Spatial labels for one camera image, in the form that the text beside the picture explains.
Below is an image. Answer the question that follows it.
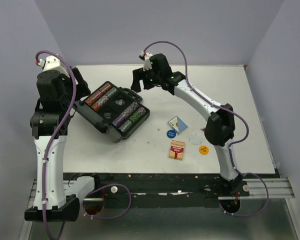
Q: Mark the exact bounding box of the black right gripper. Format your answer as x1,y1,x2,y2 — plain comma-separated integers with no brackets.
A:
130,66,161,93

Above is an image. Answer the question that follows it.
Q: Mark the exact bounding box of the brown white poker chip stack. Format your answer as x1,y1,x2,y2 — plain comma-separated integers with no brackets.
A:
91,95,109,111

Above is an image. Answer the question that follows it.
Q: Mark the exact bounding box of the blue green poker chip stack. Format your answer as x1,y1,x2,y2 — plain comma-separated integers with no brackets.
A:
105,87,118,99

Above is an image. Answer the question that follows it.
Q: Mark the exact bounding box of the black poker chip case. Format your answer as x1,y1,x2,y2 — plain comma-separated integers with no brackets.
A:
73,81,150,143

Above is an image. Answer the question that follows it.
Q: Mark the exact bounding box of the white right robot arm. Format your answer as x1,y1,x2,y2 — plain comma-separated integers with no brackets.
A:
130,52,243,196

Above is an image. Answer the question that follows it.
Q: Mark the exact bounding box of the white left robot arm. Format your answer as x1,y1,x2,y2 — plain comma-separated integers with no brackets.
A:
24,69,101,222

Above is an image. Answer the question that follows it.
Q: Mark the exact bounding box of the purple chip row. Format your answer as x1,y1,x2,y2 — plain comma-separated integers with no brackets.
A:
112,101,139,127

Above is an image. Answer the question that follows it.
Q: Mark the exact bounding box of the green blue chip row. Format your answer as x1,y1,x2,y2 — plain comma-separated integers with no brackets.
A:
119,107,146,133

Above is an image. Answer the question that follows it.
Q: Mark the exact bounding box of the blue playing card deck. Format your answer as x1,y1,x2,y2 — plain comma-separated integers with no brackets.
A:
167,115,188,135

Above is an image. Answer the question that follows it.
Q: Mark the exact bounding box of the blue small blind button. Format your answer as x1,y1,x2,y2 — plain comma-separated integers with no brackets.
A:
166,129,177,139

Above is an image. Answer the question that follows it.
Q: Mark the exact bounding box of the red playing card deck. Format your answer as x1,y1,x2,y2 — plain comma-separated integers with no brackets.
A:
168,140,185,161

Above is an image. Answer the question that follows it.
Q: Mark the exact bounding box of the clear round dealer button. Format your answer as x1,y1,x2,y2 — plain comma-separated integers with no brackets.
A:
188,133,204,145

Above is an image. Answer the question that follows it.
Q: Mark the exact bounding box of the orange big blind button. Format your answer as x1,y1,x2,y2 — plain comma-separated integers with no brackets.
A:
198,145,210,155

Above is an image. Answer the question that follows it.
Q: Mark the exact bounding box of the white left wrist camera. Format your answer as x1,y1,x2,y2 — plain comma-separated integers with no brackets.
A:
38,55,70,77

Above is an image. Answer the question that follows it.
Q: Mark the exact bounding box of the black mounting rail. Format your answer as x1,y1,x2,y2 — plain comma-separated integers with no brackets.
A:
63,173,250,209

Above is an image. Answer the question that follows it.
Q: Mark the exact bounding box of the aluminium frame rail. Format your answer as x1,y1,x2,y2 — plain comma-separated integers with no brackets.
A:
245,178,295,199

